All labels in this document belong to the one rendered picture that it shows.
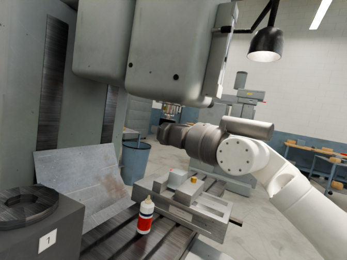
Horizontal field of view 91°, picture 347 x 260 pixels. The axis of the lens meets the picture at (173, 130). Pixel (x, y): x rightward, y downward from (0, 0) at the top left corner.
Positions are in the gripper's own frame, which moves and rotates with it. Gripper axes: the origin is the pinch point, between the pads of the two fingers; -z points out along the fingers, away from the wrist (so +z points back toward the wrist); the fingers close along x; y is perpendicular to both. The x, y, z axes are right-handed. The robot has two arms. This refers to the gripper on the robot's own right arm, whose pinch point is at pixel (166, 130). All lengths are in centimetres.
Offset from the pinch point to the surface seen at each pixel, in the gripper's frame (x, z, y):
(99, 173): 2.4, -31.7, 24.8
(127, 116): -258, -434, 40
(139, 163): -124, -170, 84
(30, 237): 30.5, 10.7, 11.9
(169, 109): 1.8, 1.6, -6.2
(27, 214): 30.5, 8.2, 10.3
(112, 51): 14.6, -8.1, -17.5
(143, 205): 3.8, 0.1, 21.8
